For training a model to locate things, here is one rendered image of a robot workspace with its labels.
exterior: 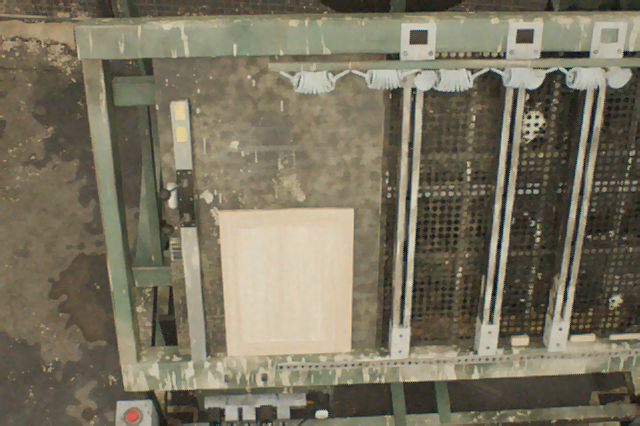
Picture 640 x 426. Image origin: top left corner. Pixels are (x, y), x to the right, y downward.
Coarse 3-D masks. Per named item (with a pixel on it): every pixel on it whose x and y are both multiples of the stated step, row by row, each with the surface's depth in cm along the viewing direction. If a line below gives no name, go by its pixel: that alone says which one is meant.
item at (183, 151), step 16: (176, 144) 254; (176, 160) 257; (192, 176) 260; (192, 240) 269; (192, 256) 272; (192, 272) 275; (192, 288) 277; (192, 304) 280; (192, 320) 283; (192, 336) 286; (192, 352) 289
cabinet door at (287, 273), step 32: (224, 224) 270; (256, 224) 270; (288, 224) 271; (320, 224) 272; (352, 224) 272; (224, 256) 275; (256, 256) 276; (288, 256) 277; (320, 256) 277; (352, 256) 278; (224, 288) 280; (256, 288) 282; (288, 288) 282; (320, 288) 283; (256, 320) 287; (288, 320) 288; (320, 320) 289; (256, 352) 293; (288, 352) 294; (320, 352) 294
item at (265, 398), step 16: (320, 384) 297; (208, 400) 300; (224, 400) 300; (240, 400) 300; (256, 400) 300; (272, 400) 300; (288, 400) 300; (304, 400) 301; (320, 400) 296; (208, 416) 294; (224, 416) 307; (256, 416) 308; (272, 416) 295; (288, 416) 295; (320, 416) 300
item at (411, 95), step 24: (408, 24) 235; (432, 24) 236; (408, 48) 238; (432, 48) 239; (432, 72) 230; (408, 96) 249; (408, 120) 252; (408, 144) 257; (408, 168) 263; (408, 192) 267; (408, 216) 269; (408, 240) 271; (408, 264) 274; (408, 288) 278; (408, 312) 283; (408, 336) 287
